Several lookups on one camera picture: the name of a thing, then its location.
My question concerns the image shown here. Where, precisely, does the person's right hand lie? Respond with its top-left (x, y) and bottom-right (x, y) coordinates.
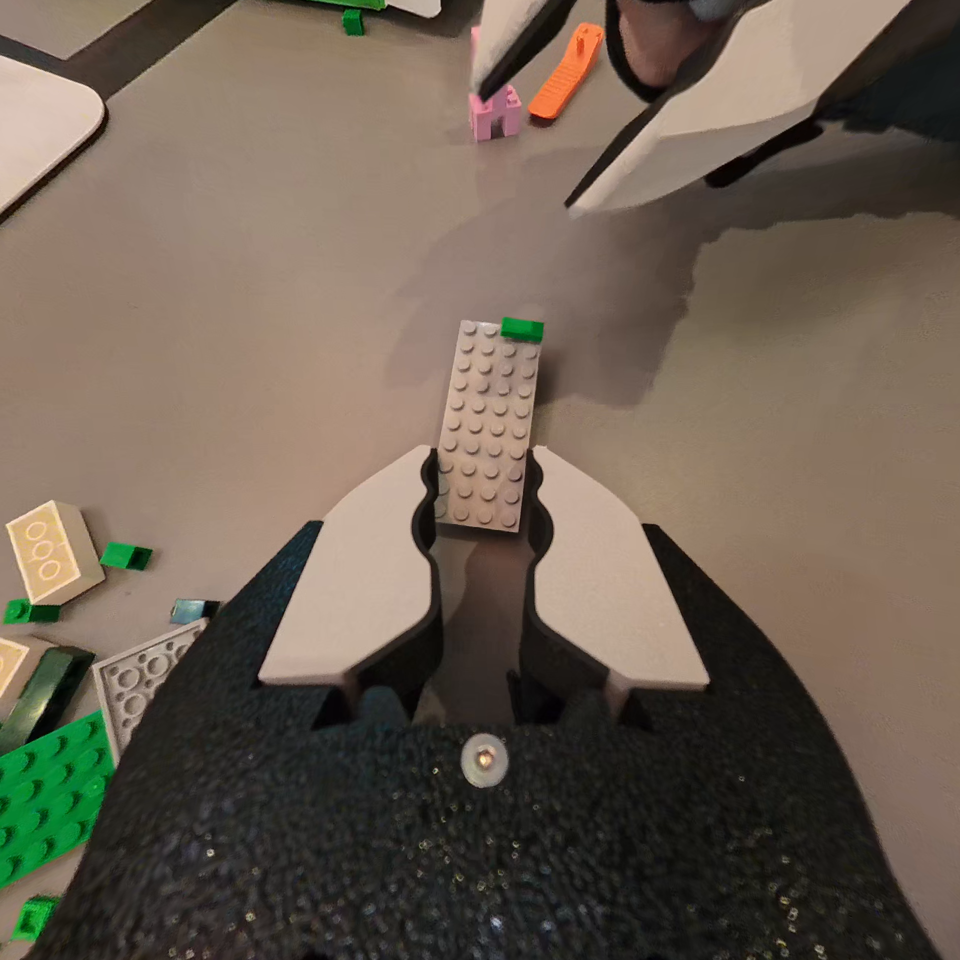
top-left (621, 0), bottom-right (708, 89)

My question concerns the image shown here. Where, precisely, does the pink building brick figure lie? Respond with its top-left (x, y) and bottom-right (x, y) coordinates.
top-left (468, 26), bottom-right (522, 142)

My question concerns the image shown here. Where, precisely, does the orange brick separator tool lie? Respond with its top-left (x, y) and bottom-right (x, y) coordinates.
top-left (528, 22), bottom-right (606, 121)

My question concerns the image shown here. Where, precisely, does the dark green sloped brick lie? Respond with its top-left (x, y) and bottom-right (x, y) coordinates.
top-left (0, 646), bottom-right (97, 757)

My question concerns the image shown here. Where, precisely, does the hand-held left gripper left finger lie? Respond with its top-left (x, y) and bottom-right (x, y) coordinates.
top-left (257, 444), bottom-right (445, 714)

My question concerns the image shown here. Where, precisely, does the large green building plate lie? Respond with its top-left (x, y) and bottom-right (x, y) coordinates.
top-left (0, 708), bottom-right (117, 890)

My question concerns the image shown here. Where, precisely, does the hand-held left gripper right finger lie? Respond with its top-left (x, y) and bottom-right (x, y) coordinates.
top-left (517, 444), bottom-right (712, 714)

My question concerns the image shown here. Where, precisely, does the tan three-stud building brick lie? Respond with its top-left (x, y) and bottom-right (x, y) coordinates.
top-left (6, 500), bottom-right (106, 606)

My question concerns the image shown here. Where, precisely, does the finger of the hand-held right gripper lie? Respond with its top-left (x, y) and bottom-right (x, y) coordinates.
top-left (468, 0), bottom-right (579, 102)
top-left (564, 0), bottom-right (912, 219)

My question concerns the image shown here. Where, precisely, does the grey studded building plate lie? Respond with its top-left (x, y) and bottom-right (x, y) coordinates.
top-left (433, 320), bottom-right (543, 535)

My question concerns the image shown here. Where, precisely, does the light grey upturned building plate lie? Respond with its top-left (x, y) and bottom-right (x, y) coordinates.
top-left (91, 616), bottom-right (211, 766)

